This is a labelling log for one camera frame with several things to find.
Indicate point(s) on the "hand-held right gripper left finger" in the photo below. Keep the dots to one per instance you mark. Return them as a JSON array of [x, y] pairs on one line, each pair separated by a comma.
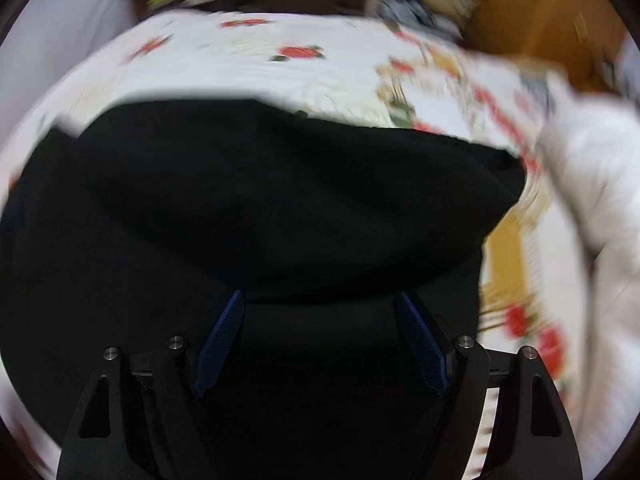
[[220, 345]]

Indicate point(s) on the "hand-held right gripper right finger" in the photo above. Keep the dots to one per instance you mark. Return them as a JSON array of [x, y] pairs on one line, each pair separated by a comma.
[[422, 345]]

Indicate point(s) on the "black jacket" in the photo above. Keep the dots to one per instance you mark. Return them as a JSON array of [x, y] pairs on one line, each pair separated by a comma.
[[275, 200]]

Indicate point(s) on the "pile of clothes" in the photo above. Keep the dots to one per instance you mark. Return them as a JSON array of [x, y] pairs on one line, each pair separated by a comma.
[[415, 10]]

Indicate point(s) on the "white duvet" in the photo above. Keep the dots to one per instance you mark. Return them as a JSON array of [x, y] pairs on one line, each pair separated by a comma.
[[600, 185]]

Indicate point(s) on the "bed with floral sheet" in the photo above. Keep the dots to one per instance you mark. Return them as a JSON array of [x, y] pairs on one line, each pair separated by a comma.
[[300, 75]]

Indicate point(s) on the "wooden wardrobe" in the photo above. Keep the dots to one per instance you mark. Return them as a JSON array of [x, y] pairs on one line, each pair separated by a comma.
[[540, 25]]

